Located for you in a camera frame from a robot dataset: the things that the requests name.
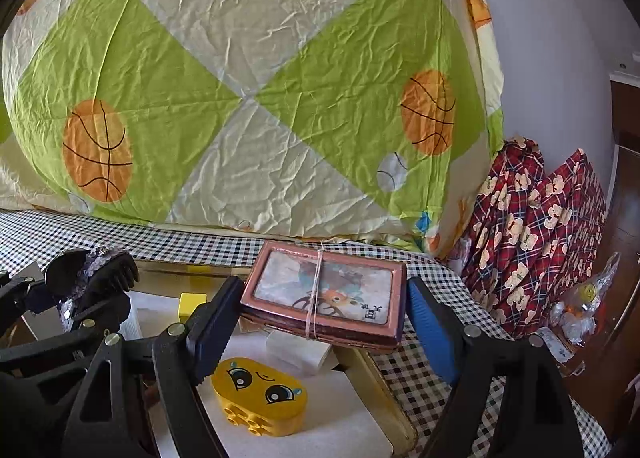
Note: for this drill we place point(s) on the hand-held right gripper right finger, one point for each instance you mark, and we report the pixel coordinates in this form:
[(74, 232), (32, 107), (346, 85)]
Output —
[(430, 333)]

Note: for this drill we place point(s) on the checkered tablecloth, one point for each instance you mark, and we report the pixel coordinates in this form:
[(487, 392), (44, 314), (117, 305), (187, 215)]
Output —
[(150, 243)]

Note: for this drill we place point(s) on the card bundle with rubber band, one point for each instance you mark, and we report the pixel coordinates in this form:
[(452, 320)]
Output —
[(345, 288)]

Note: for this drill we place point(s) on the black glitter hair clip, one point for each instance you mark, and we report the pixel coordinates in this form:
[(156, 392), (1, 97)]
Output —
[(75, 268)]

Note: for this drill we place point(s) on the white charger adapter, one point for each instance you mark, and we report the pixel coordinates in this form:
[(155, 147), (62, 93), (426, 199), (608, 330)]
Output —
[(300, 355)]

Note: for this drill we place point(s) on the basketball print bed sheet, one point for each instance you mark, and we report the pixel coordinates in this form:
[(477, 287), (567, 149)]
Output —
[(250, 38)]

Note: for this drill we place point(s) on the yellow cube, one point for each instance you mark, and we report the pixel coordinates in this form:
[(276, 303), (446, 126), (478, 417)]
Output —
[(192, 305)]

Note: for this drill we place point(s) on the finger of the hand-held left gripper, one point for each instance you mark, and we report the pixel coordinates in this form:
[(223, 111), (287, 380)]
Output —
[(20, 293), (117, 278)]

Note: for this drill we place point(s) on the gold metal tin box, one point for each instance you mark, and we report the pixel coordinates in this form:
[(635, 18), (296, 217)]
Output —
[(380, 388)]

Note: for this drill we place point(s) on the plastic bag with yellow toy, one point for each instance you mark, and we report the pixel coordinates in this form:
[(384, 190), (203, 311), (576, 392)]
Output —
[(585, 308)]

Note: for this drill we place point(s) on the red plaid bear cloth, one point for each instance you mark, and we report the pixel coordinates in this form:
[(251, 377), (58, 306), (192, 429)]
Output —
[(530, 238)]

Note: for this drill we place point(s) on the wooden furniture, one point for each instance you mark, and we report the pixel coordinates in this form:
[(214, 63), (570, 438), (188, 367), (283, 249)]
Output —
[(625, 188)]

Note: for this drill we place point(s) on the yellow face toy brick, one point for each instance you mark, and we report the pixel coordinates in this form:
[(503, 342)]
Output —
[(260, 388)]

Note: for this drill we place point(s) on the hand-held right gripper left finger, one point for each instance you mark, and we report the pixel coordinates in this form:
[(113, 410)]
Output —
[(212, 333)]

